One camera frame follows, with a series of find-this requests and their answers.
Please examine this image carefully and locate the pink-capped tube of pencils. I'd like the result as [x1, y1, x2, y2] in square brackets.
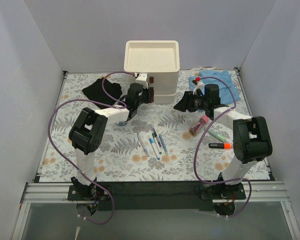
[189, 115, 210, 136]

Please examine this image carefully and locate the cream three-drawer organizer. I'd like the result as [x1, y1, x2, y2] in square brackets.
[123, 40, 180, 104]

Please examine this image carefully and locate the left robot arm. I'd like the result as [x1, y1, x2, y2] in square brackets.
[69, 83, 154, 200]

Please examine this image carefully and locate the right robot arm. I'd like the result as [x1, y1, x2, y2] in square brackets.
[173, 84, 273, 199]

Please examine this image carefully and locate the blue folded cloth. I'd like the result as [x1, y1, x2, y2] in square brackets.
[198, 70, 240, 105]

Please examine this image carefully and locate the blue round tin jar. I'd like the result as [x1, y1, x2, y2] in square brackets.
[117, 121, 128, 126]

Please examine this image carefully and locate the purple clear pen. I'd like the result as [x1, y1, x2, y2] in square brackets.
[152, 127, 162, 148]

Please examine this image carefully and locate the floral patterned table mat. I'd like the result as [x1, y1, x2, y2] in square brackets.
[38, 70, 270, 183]

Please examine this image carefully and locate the green highlighter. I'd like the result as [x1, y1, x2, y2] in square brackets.
[207, 129, 226, 143]

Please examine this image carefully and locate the light blue pen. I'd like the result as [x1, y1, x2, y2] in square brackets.
[158, 134, 168, 155]

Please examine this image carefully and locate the white marker blue cap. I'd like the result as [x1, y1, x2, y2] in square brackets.
[149, 138, 160, 160]

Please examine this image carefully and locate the black folded cloth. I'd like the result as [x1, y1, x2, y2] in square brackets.
[81, 78, 123, 106]

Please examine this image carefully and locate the black orange highlighter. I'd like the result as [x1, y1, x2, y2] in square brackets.
[208, 143, 232, 149]

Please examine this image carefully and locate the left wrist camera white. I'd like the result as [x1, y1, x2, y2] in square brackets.
[135, 72, 149, 89]

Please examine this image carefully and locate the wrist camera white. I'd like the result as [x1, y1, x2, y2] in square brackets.
[135, 72, 149, 89]
[192, 77, 205, 96]

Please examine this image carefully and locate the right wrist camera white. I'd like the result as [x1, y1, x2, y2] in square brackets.
[192, 77, 205, 96]

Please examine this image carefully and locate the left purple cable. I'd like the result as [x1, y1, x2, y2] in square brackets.
[47, 71, 115, 225]

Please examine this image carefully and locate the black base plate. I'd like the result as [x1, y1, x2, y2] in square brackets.
[67, 178, 246, 211]

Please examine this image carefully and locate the aluminium rail frame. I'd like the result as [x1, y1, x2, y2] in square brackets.
[10, 67, 300, 240]

